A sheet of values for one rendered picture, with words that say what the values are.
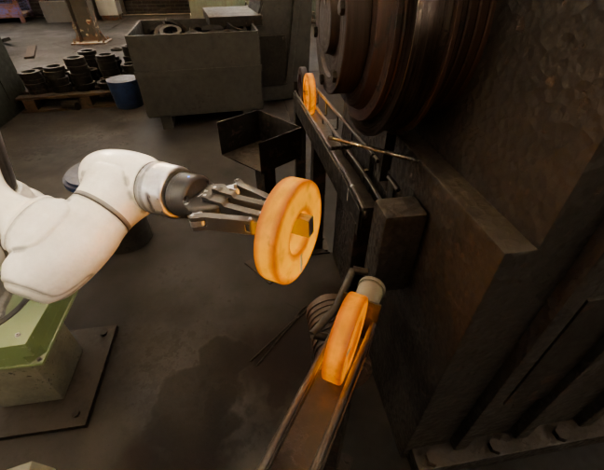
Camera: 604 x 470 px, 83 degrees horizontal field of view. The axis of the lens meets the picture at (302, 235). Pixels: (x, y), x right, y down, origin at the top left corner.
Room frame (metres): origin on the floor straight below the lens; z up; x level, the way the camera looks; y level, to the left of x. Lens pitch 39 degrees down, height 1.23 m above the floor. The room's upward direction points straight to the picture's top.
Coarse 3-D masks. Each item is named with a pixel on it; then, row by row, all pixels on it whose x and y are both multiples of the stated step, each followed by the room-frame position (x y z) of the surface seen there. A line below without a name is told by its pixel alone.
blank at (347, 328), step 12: (348, 300) 0.37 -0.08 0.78; (360, 300) 0.37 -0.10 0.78; (348, 312) 0.34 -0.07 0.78; (360, 312) 0.34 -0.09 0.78; (336, 324) 0.32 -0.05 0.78; (348, 324) 0.32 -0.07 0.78; (360, 324) 0.37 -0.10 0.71; (336, 336) 0.31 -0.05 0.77; (348, 336) 0.31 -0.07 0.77; (336, 348) 0.29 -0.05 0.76; (348, 348) 0.29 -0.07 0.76; (324, 360) 0.29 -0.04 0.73; (336, 360) 0.28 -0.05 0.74; (348, 360) 0.31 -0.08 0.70; (324, 372) 0.28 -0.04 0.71; (336, 372) 0.28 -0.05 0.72; (336, 384) 0.28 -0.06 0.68
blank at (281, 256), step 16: (272, 192) 0.38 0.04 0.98; (288, 192) 0.38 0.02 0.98; (304, 192) 0.40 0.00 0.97; (272, 208) 0.36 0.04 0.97; (288, 208) 0.36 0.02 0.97; (304, 208) 0.40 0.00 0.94; (320, 208) 0.45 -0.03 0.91; (272, 224) 0.34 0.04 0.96; (288, 224) 0.36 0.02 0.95; (256, 240) 0.34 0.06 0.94; (272, 240) 0.33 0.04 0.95; (288, 240) 0.35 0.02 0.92; (304, 240) 0.41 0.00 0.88; (256, 256) 0.33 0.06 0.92; (272, 256) 0.32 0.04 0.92; (288, 256) 0.35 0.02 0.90; (304, 256) 0.39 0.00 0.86; (272, 272) 0.32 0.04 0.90; (288, 272) 0.35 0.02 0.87
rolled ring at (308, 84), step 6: (306, 78) 1.73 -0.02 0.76; (312, 78) 1.70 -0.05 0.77; (306, 84) 1.79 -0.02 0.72; (312, 84) 1.67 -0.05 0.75; (306, 90) 1.80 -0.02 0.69; (312, 90) 1.65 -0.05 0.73; (306, 96) 1.79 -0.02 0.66; (312, 96) 1.65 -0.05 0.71; (306, 102) 1.77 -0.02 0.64; (312, 102) 1.65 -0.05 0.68; (312, 108) 1.66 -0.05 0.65; (312, 114) 1.70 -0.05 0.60
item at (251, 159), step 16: (256, 112) 1.43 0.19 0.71; (224, 128) 1.31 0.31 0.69; (240, 128) 1.37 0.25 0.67; (256, 128) 1.42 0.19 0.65; (272, 128) 1.37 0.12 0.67; (288, 128) 1.30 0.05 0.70; (224, 144) 1.31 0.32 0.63; (240, 144) 1.36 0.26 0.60; (256, 144) 1.39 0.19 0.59; (272, 144) 1.15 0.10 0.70; (288, 144) 1.20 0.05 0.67; (240, 160) 1.22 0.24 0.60; (256, 160) 1.21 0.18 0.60; (272, 160) 1.15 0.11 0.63; (288, 160) 1.20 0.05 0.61; (256, 176) 1.25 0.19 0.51; (272, 176) 1.24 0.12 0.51; (256, 272) 1.19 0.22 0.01
